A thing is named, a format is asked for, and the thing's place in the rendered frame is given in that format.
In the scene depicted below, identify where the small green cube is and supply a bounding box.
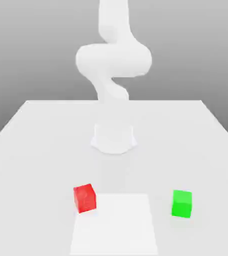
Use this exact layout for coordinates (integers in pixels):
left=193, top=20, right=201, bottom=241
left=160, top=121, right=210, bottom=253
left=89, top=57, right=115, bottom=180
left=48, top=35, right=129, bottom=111
left=171, top=189, right=193, bottom=219

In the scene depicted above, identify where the small red cube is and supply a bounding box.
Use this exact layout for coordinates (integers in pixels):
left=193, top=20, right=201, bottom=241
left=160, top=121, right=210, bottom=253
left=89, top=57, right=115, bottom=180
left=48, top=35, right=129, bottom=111
left=73, top=183, right=97, bottom=214

